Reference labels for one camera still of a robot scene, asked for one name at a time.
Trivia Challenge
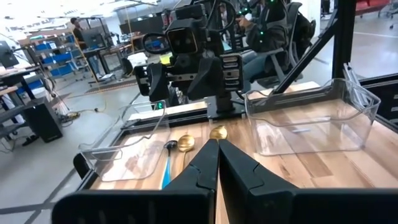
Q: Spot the black rig frame post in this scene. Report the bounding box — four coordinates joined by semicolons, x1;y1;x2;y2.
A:
331;0;358;79

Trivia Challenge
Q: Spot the black rig diagonal strut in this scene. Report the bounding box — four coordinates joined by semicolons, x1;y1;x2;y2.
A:
272;17;340;95

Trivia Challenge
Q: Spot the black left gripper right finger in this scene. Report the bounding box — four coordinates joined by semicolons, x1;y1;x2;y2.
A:
219;139;398;224

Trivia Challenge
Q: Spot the black computer tower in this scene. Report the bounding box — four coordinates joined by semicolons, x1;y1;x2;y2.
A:
23;96;63;144

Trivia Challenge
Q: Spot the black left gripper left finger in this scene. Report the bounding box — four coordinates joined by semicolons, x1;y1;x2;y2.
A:
51;139;220;224

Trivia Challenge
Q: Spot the black corner bracket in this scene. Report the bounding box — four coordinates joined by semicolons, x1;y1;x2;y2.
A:
72;152;91;180

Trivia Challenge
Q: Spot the person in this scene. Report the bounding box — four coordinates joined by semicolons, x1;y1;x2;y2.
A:
236;0;312;91
70;17;86;51

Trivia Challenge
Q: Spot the black office chair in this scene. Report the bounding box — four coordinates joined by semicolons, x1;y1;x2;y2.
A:
257;1;317;90

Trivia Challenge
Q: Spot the clear plastic bin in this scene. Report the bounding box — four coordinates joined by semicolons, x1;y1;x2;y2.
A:
244;77;382;156
77;99;171;183

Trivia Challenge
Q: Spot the black spoon blue handle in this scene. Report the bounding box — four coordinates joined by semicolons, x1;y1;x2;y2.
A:
160;139;178;190

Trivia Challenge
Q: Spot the black monitor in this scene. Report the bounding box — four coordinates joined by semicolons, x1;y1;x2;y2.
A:
81;29;107;50
0;40;20;69

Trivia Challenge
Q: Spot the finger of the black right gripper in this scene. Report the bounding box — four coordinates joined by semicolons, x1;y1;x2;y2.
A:
146;62;170;103
188;56;223;100

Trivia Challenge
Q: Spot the shelf with blue bins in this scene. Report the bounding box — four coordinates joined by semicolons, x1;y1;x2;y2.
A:
30;32;77;78

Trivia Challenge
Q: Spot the wooden top desk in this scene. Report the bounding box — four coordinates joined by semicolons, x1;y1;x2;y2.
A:
0;65;47;147

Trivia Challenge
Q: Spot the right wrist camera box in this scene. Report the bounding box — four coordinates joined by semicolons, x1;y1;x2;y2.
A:
167;2;206;58

